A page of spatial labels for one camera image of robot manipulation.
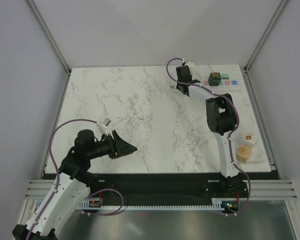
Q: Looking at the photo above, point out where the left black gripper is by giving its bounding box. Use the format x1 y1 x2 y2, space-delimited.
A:
87 130 137 160

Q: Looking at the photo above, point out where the dark green cube plug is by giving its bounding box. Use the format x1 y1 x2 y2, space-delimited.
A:
208 72 222 87

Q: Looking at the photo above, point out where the white power strip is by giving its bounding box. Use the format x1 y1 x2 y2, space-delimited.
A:
203 79 242 94

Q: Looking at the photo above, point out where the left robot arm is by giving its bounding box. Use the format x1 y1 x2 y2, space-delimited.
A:
12 129 137 240

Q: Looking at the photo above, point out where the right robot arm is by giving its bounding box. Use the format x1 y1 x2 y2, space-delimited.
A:
176 65 240 178

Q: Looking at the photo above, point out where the light green cube plug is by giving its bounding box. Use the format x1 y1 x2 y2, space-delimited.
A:
220 73 230 80

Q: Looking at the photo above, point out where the white cube with print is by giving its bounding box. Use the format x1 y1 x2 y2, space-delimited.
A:
242 132 258 147

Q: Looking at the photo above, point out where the tan wooden cube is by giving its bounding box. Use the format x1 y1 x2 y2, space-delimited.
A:
236 145 252 163

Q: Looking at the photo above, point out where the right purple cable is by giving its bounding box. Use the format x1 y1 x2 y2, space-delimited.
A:
166 57 252 217

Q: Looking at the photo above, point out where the purple cable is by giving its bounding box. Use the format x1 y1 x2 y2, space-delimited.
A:
166 57 252 217
24 119 125 240

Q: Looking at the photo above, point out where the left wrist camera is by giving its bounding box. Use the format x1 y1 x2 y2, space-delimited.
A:
96 118 111 135

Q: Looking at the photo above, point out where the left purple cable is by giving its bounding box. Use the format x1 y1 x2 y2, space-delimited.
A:
24 119 125 240

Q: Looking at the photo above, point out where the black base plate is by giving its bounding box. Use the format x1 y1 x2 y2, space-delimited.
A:
69 172 250 208

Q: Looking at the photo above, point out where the white slotted cable duct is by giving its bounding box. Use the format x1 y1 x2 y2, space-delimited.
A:
34 197 241 211

